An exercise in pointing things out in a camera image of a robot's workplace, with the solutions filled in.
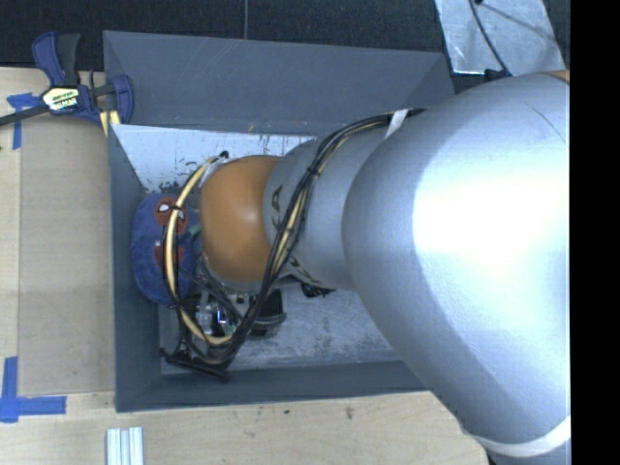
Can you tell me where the pale wood board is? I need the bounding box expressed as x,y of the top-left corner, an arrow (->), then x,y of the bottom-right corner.
17,119 -> 117,397

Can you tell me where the grey metal bin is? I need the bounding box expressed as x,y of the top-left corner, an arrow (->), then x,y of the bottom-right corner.
101,29 -> 457,414

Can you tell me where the blue soft toy, red face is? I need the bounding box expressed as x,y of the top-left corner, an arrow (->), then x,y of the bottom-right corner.
130,193 -> 203,308

